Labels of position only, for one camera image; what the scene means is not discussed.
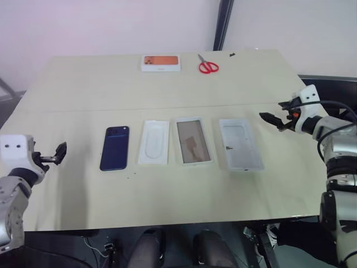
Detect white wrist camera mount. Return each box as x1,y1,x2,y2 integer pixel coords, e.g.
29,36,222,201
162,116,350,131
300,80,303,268
0,133,35,169
291,85,320,135

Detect white moulded insert tray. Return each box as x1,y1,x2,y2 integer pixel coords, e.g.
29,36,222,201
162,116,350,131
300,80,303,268
137,119,171,166

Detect dark rounded shape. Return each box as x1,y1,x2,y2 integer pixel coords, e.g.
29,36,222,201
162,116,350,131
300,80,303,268
192,228,238,268

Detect white phone box lid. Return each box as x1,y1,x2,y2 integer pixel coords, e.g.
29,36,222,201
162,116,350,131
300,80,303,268
219,118,265,171

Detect dark slanted pole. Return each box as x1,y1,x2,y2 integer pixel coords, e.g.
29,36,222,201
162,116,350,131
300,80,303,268
213,0,235,51

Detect black metal table frame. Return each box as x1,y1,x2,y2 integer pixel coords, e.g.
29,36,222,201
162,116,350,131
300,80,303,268
242,222,281,268

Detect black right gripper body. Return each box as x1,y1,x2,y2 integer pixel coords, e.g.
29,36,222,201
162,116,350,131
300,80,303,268
278,102,301,132

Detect dark blue smartphone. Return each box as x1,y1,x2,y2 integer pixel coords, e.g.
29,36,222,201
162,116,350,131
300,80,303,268
99,125,131,172

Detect white box orange phone print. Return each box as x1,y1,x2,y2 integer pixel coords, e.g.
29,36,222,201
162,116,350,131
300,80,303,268
141,54,182,73

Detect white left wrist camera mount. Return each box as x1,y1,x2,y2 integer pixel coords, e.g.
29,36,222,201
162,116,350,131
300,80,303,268
0,133,35,169

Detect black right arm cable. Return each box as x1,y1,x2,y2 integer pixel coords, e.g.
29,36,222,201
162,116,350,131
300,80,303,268
297,100,357,161

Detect red handled scissors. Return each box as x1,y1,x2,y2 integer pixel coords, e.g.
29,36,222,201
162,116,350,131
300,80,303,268
197,54,219,75

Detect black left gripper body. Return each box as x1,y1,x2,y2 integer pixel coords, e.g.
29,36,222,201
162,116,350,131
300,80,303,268
31,150,57,176

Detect white tray with brown interior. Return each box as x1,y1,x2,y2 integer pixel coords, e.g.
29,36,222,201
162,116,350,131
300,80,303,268
175,117,215,168

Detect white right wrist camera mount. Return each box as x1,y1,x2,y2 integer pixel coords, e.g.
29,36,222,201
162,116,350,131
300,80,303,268
291,85,320,135

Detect grey metal frame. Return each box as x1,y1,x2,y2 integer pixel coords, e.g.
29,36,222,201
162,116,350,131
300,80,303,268
0,76,26,130

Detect thin white floor cable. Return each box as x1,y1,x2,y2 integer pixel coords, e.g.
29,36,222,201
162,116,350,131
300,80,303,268
83,237,110,259

